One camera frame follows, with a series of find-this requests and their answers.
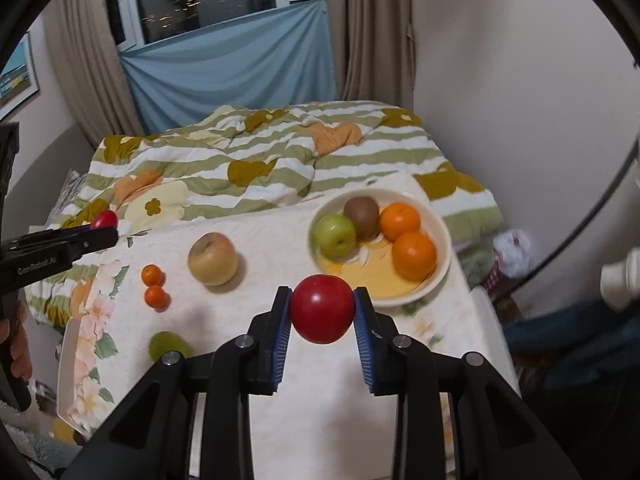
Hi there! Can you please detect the green cloth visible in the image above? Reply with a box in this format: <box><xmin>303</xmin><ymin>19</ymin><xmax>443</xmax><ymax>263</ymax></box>
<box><xmin>459</xmin><ymin>244</ymin><xmax>497</xmax><ymax>287</ymax></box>

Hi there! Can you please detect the beige curtain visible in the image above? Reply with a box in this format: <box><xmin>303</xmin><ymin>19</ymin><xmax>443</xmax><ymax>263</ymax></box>
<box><xmin>322</xmin><ymin>0</ymin><xmax>416</xmax><ymax>111</ymax></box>
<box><xmin>42</xmin><ymin>0</ymin><xmax>146</xmax><ymax>148</ymax></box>

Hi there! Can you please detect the grey padded headboard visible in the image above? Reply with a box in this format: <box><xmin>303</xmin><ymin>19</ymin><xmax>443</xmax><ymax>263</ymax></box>
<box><xmin>0</xmin><ymin>120</ymin><xmax>98</xmax><ymax>236</ymax></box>

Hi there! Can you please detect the white plastic bag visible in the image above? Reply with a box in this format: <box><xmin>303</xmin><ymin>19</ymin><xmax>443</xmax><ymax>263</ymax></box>
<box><xmin>492</xmin><ymin>230</ymin><xmax>532</xmax><ymax>280</ymax></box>

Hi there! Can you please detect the dark clothing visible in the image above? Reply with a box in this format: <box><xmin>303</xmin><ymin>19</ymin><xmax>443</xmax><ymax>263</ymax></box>
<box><xmin>505</xmin><ymin>300</ymin><xmax>640</xmax><ymax>393</ymax></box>

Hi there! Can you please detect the blue cloth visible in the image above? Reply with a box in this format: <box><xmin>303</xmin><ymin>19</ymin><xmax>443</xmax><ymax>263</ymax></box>
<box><xmin>119</xmin><ymin>0</ymin><xmax>337</xmax><ymax>133</ymax></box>

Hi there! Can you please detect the patterned grey pillow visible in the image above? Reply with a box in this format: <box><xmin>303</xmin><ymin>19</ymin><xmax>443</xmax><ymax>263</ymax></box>
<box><xmin>47</xmin><ymin>170</ymin><xmax>90</xmax><ymax>226</ymax></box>

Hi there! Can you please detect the large orange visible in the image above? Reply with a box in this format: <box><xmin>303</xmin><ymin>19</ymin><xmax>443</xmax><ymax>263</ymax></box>
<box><xmin>391</xmin><ymin>231</ymin><xmax>438</xmax><ymax>282</ymax></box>

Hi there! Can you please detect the brown kiwi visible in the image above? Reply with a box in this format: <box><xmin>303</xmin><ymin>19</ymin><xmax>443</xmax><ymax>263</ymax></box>
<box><xmin>343</xmin><ymin>196</ymin><xmax>381</xmax><ymax>241</ymax></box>

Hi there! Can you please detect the large yellow-brown apple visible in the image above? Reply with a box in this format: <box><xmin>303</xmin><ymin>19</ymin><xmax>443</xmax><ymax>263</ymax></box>
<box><xmin>188</xmin><ymin>232</ymin><xmax>238</xmax><ymax>287</ymax></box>

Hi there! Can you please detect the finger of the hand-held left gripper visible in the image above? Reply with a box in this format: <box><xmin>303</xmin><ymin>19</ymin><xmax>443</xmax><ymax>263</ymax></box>
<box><xmin>64</xmin><ymin>226</ymin><xmax>120</xmax><ymax>264</ymax></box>

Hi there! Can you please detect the white hoodie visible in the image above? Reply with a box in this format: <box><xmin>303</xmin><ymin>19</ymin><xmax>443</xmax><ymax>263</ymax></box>
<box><xmin>599</xmin><ymin>245</ymin><xmax>640</xmax><ymax>312</ymax></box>

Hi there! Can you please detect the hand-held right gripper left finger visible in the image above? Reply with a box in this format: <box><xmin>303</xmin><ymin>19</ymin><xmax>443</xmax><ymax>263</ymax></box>
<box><xmin>62</xmin><ymin>286</ymin><xmax>293</xmax><ymax>480</ymax></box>

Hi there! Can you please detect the white tray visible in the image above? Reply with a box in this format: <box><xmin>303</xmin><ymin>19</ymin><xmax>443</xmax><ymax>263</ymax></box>
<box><xmin>56</xmin><ymin>316</ymin><xmax>86</xmax><ymax>433</ymax></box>

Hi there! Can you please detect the green plum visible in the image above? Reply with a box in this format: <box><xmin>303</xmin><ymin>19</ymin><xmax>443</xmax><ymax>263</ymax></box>
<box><xmin>148</xmin><ymin>331</ymin><xmax>193</xmax><ymax>363</ymax></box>

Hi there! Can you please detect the cream cartoon print bowl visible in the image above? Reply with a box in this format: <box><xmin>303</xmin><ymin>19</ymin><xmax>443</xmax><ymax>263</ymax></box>
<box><xmin>311</xmin><ymin>189</ymin><xmax>452</xmax><ymax>308</ymax></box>

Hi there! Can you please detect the person's left hand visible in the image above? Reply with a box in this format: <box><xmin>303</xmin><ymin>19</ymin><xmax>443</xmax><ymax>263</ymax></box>
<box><xmin>0</xmin><ymin>302</ymin><xmax>34</xmax><ymax>382</ymax></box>

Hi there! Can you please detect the wall poster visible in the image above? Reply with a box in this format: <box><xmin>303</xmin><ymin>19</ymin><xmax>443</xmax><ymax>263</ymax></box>
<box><xmin>0</xmin><ymin>32</ymin><xmax>41</xmax><ymax>121</ymax></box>

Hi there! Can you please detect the green striped floral blanket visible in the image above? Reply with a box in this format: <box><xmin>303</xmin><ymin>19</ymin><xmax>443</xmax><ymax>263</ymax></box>
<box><xmin>25</xmin><ymin>101</ymin><xmax>505</xmax><ymax>328</ymax></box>

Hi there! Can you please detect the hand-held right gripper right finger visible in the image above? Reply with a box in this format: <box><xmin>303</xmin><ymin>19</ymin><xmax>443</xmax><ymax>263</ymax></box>
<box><xmin>352</xmin><ymin>287</ymin><xmax>583</xmax><ymax>480</ymax></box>

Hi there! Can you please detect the green apple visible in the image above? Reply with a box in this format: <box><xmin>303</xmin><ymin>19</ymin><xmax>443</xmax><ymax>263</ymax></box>
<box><xmin>314</xmin><ymin>214</ymin><xmax>357</xmax><ymax>260</ymax></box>

